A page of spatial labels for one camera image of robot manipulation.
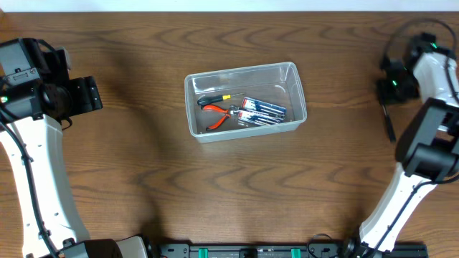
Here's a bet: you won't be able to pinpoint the small black-handled claw hammer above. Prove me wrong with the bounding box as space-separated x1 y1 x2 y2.
381 104 396 143

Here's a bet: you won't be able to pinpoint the black yellow screwdriver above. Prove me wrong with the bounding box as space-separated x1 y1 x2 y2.
197 92 244 106

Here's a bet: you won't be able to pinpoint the clear plastic storage container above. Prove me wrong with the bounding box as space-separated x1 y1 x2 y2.
184 62 307 143

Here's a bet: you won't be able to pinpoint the blue precision screwdriver set case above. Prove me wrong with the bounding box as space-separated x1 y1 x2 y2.
238 97 286 125

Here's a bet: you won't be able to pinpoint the red-handled small pliers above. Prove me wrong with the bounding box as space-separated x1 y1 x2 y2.
201 105 239 132

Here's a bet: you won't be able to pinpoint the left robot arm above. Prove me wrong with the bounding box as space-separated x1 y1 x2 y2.
1 38 121 257

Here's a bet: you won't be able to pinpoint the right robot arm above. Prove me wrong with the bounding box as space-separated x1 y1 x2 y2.
350 33 458 257

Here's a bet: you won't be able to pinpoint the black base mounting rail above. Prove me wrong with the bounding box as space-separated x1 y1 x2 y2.
114 234 429 258

